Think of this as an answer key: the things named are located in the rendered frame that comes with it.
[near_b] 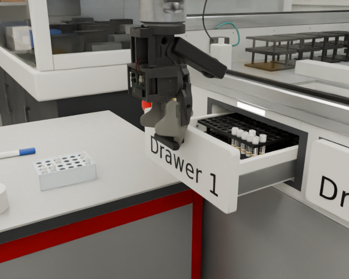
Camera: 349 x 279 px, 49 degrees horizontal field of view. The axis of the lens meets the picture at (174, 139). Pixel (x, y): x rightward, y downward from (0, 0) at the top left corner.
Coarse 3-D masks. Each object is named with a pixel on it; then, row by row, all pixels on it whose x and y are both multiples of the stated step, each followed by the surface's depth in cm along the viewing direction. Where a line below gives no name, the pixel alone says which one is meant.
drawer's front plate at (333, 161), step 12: (312, 144) 63; (324, 144) 61; (336, 144) 61; (312, 156) 64; (324, 156) 62; (336, 156) 60; (348, 156) 58; (312, 168) 64; (324, 168) 62; (336, 168) 60; (348, 168) 58; (312, 180) 64; (336, 180) 60; (348, 180) 58; (312, 192) 65; (324, 192) 63; (348, 192) 59; (324, 204) 63; (336, 204) 61; (348, 204) 59; (348, 216) 60
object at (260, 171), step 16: (224, 112) 90; (240, 160) 64; (256, 160) 64; (272, 160) 66; (288, 160) 68; (240, 176) 63; (256, 176) 65; (272, 176) 67; (288, 176) 69; (240, 192) 64
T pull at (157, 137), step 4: (156, 136) 70; (160, 136) 69; (164, 136) 69; (168, 136) 69; (160, 140) 69; (164, 140) 68; (168, 140) 67; (172, 140) 67; (164, 144) 69; (168, 144) 67; (172, 144) 66; (176, 144) 66; (172, 148) 66; (176, 148) 66
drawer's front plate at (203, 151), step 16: (192, 128) 68; (160, 144) 78; (192, 144) 67; (208, 144) 63; (224, 144) 61; (160, 160) 79; (176, 160) 73; (192, 160) 68; (208, 160) 64; (224, 160) 60; (176, 176) 74; (192, 176) 69; (208, 176) 65; (224, 176) 61; (208, 192) 65; (224, 192) 61; (224, 208) 62
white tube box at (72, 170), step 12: (60, 156) 90; (72, 156) 91; (36, 168) 84; (48, 168) 84; (60, 168) 84; (72, 168) 84; (84, 168) 85; (36, 180) 85; (48, 180) 82; (60, 180) 83; (72, 180) 84; (84, 180) 86
